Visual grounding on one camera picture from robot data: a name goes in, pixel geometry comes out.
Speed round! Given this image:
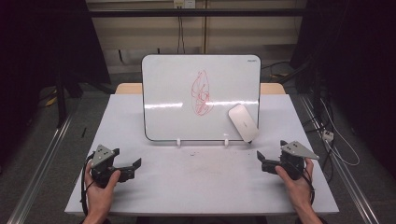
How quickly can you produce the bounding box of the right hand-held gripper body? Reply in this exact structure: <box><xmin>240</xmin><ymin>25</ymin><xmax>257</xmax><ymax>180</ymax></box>
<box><xmin>278</xmin><ymin>139</ymin><xmax>320</xmax><ymax>181</ymax></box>

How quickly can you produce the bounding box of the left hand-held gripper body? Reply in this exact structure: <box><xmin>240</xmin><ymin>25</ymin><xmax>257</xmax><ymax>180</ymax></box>
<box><xmin>90</xmin><ymin>144</ymin><xmax>121</xmax><ymax>189</ymax></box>

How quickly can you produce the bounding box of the white whiteboard eraser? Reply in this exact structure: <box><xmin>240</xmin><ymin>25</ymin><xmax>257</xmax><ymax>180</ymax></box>
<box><xmin>228</xmin><ymin>104</ymin><xmax>261</xmax><ymax>144</ymax></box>

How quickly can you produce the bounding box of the person's left hand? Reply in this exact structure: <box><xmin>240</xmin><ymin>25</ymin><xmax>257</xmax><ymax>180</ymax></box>
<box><xmin>84</xmin><ymin>161</ymin><xmax>122</xmax><ymax>217</ymax></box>

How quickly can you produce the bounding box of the person's right hand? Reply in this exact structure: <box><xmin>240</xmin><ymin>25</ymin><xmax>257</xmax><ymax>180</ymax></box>
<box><xmin>275</xmin><ymin>157</ymin><xmax>316</xmax><ymax>211</ymax></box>

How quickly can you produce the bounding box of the white power strip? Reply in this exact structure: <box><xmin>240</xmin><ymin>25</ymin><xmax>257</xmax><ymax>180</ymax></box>
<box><xmin>321</xmin><ymin>130</ymin><xmax>335</xmax><ymax>143</ymax></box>

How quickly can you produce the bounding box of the black metal stand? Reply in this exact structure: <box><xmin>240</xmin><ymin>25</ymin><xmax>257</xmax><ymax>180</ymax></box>
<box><xmin>55</xmin><ymin>70</ymin><xmax>84</xmax><ymax>129</ymax></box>

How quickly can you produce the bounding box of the light wooden table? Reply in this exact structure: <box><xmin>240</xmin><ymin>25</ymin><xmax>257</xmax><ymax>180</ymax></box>
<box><xmin>115</xmin><ymin>82</ymin><xmax>287</xmax><ymax>96</ymax></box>

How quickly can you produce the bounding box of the white whiteboard on stand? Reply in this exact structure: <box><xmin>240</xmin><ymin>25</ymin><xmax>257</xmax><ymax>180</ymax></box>
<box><xmin>141</xmin><ymin>54</ymin><xmax>262</xmax><ymax>147</ymax></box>

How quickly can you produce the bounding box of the black curtain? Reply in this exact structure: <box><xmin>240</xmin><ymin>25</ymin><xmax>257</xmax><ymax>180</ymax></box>
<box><xmin>0</xmin><ymin>0</ymin><xmax>112</xmax><ymax>169</ymax></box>
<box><xmin>290</xmin><ymin>0</ymin><xmax>396</xmax><ymax>178</ymax></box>

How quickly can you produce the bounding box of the black horizontal bar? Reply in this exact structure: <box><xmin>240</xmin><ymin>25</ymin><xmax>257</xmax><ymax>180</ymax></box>
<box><xmin>88</xmin><ymin>8</ymin><xmax>308</xmax><ymax>19</ymax></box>

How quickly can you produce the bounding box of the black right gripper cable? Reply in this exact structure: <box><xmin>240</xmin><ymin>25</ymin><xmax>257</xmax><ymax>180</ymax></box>
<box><xmin>292</xmin><ymin>166</ymin><xmax>317</xmax><ymax>207</ymax></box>

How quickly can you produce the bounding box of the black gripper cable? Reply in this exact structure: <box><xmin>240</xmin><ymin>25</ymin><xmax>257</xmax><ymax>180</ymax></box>
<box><xmin>292</xmin><ymin>166</ymin><xmax>317</xmax><ymax>207</ymax></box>
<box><xmin>79</xmin><ymin>152</ymin><xmax>95</xmax><ymax>217</ymax></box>

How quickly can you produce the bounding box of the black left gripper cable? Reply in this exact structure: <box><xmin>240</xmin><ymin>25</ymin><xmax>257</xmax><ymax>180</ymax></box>
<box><xmin>79</xmin><ymin>152</ymin><xmax>95</xmax><ymax>217</ymax></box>

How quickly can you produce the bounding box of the white floor cable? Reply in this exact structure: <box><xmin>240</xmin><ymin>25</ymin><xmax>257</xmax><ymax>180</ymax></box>
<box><xmin>319</xmin><ymin>98</ymin><xmax>361</xmax><ymax>167</ymax></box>

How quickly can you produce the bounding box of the metal floor rail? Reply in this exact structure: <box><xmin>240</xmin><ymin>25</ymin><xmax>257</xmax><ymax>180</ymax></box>
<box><xmin>299</xmin><ymin>94</ymin><xmax>381</xmax><ymax>224</ymax></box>
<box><xmin>6</xmin><ymin>114</ymin><xmax>75</xmax><ymax>224</ymax></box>

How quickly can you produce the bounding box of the black floor cable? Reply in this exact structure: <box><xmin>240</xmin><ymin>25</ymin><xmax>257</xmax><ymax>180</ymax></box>
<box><xmin>261</xmin><ymin>61</ymin><xmax>292</xmax><ymax>71</ymax></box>

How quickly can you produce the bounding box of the black hanging cable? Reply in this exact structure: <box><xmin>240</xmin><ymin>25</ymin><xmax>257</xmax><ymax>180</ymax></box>
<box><xmin>177</xmin><ymin>16</ymin><xmax>187</xmax><ymax>55</ymax></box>

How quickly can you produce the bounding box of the white wall socket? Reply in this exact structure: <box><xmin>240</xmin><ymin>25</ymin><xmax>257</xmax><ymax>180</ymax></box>
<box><xmin>173</xmin><ymin>0</ymin><xmax>197</xmax><ymax>9</ymax></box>

